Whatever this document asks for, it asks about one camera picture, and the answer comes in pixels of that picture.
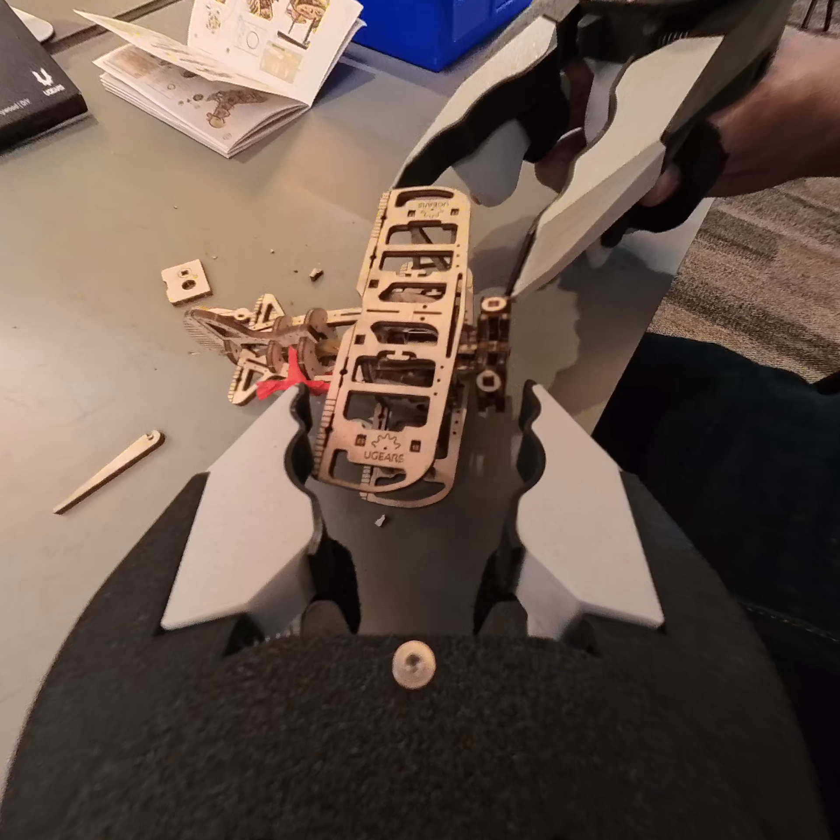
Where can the black kit box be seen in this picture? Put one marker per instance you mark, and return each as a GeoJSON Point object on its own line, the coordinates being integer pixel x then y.
{"type": "Point", "coordinates": [33, 85]}

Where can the wooden radial engine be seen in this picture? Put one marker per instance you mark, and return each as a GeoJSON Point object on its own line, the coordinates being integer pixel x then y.
{"type": "Point", "coordinates": [493, 328]}

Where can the pointed wooden stick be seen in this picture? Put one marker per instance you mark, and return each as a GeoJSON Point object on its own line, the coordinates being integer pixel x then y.
{"type": "Point", "coordinates": [108, 472]}

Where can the grey desk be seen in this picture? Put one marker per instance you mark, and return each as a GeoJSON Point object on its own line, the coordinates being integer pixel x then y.
{"type": "Point", "coordinates": [164, 197]}

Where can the instruction booklet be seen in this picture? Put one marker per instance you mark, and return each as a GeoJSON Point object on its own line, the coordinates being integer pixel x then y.
{"type": "Point", "coordinates": [229, 79]}

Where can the blue plastic bin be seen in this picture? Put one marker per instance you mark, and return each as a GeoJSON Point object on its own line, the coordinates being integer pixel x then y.
{"type": "Point", "coordinates": [446, 33]}

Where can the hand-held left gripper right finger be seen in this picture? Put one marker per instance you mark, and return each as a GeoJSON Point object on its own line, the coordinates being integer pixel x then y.
{"type": "Point", "coordinates": [584, 544]}

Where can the person's right hand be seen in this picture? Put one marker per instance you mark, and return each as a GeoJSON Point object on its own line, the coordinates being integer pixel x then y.
{"type": "Point", "coordinates": [754, 131]}

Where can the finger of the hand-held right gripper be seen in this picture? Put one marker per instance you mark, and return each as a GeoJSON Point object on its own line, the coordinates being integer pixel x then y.
{"type": "Point", "coordinates": [472, 111]}
{"type": "Point", "coordinates": [623, 177]}

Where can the square wooden piece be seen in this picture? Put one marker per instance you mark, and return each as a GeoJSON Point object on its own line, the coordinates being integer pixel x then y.
{"type": "Point", "coordinates": [172, 292]}

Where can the red ribbon strip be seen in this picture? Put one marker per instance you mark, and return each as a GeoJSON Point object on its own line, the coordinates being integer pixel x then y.
{"type": "Point", "coordinates": [289, 384]}

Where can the person's dark jeans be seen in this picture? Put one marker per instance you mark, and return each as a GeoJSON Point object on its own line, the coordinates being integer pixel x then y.
{"type": "Point", "coordinates": [722, 459]}

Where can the wooden biplane model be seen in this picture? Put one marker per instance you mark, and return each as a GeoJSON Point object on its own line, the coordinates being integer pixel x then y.
{"type": "Point", "coordinates": [387, 453]}

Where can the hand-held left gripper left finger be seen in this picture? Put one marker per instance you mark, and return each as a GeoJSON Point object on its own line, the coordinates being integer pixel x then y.
{"type": "Point", "coordinates": [236, 544]}

